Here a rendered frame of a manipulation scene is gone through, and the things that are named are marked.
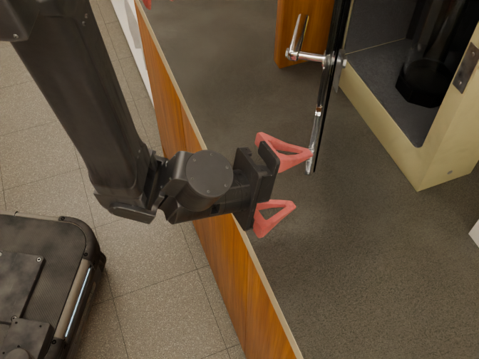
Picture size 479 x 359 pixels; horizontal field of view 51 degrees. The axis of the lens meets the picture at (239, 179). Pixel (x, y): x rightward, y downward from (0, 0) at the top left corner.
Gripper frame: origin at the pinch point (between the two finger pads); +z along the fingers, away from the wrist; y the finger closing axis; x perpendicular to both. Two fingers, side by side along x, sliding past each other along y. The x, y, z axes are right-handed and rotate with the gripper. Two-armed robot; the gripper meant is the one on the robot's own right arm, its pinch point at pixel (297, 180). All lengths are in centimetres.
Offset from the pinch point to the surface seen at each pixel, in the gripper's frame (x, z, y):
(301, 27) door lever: 10.7, 1.7, 18.3
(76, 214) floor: 103, -12, -97
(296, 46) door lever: 7.4, -0.7, 17.1
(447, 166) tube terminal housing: -3.2, 27.4, 0.4
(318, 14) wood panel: 32.6, 21.2, 11.3
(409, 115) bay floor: 6.8, 25.7, 4.2
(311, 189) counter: 6.2, 9.2, -8.5
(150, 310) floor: 54, 2, -101
